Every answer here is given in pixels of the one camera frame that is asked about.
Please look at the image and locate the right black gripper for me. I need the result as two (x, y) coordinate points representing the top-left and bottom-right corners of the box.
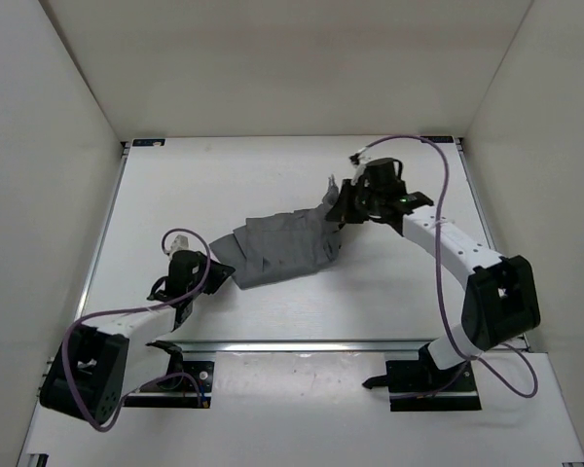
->
(326, 180), (383, 225)

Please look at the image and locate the grey pleated skirt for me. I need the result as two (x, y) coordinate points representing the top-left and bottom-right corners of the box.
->
(210, 176), (342, 290)

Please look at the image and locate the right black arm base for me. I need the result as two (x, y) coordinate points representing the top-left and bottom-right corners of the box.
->
(362, 344), (482, 413)

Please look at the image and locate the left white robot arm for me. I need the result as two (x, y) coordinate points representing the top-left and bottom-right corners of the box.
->
(39, 250), (236, 432)

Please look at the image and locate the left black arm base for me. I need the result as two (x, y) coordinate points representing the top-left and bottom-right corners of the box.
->
(124, 341), (215, 410)

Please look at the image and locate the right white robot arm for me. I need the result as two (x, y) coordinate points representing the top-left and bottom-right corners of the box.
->
(326, 158), (541, 390)

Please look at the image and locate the right blue corner label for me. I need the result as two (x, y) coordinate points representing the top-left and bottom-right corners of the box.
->
(423, 135), (455, 144)

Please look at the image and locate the blue corner label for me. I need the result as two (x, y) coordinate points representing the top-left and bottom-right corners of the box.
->
(131, 138), (165, 147)
(423, 135), (455, 144)

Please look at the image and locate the left blue corner label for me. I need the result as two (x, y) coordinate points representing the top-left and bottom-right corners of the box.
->
(131, 138), (165, 147)

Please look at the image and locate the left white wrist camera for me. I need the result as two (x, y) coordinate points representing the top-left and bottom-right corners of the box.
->
(165, 234), (189, 260)

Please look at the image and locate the aluminium front rail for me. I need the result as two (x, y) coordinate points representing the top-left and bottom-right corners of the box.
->
(175, 340), (426, 353)

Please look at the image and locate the left aluminium side rail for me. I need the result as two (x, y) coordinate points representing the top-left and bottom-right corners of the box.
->
(35, 139), (131, 400)

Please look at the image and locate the aluminium side rail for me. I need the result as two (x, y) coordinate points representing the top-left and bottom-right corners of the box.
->
(35, 139), (131, 400)
(456, 137), (541, 350)

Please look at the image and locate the right aluminium side rail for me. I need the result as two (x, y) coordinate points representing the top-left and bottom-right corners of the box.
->
(456, 137), (541, 350)

